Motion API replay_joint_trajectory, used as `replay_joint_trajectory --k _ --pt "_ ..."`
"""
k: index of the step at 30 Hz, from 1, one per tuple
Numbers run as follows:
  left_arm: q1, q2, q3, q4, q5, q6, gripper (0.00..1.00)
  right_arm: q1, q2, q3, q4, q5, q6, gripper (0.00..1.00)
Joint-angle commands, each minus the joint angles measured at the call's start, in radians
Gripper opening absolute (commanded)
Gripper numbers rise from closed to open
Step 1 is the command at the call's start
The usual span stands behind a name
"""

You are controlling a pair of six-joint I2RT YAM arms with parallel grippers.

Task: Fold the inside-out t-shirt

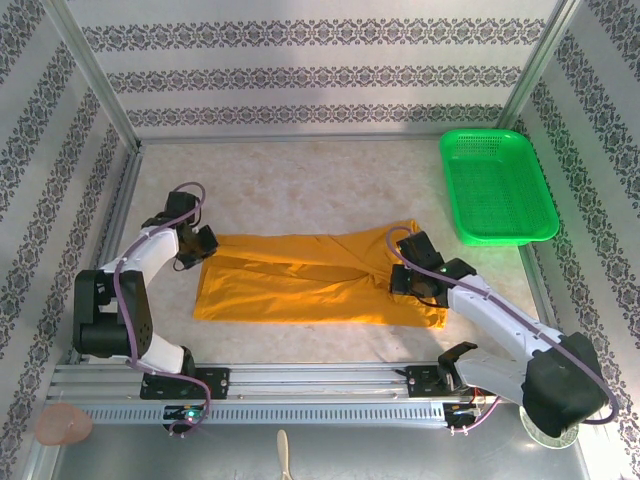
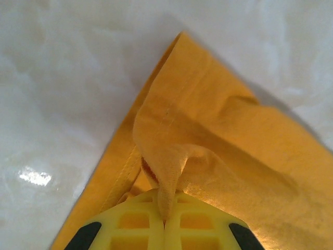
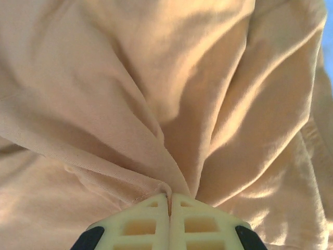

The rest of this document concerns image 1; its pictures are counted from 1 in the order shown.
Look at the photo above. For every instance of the yellow t-shirt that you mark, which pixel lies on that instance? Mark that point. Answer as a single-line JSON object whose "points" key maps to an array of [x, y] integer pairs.
{"points": [[300, 285]]}

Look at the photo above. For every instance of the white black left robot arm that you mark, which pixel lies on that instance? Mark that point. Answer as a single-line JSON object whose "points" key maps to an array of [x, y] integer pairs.
{"points": [[150, 250]]}

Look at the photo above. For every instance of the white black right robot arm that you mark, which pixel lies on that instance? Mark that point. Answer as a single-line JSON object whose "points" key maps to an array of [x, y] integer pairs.
{"points": [[500, 320]]}

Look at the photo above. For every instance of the green plastic mesh basket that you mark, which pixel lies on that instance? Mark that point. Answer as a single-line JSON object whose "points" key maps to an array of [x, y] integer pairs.
{"points": [[500, 190]]}

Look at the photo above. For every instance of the small circuit board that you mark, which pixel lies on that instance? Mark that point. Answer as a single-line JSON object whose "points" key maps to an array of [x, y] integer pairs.
{"points": [[185, 414], [462, 410]]}

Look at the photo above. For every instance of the green patterned round plate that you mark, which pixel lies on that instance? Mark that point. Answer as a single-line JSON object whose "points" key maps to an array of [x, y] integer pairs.
{"points": [[560, 440]]}

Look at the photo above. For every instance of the cream wooden spoon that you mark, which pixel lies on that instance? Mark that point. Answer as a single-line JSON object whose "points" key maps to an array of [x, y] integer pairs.
{"points": [[283, 450]]}

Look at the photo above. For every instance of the translucent pink cup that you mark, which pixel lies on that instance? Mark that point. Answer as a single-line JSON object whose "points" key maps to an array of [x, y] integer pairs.
{"points": [[62, 425]]}

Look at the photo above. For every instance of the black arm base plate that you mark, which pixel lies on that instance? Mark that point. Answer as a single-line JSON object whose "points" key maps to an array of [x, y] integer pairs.
{"points": [[217, 382], [420, 382]]}

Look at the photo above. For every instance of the long aluminium mounting rail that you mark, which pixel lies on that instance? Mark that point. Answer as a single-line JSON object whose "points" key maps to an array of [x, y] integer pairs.
{"points": [[320, 382]]}

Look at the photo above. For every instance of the aluminium frame bar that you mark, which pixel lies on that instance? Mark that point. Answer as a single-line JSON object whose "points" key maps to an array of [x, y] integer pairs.
{"points": [[300, 137]]}

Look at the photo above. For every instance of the aluminium frame post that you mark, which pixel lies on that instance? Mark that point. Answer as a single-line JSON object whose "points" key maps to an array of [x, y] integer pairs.
{"points": [[96, 75], [539, 65]]}

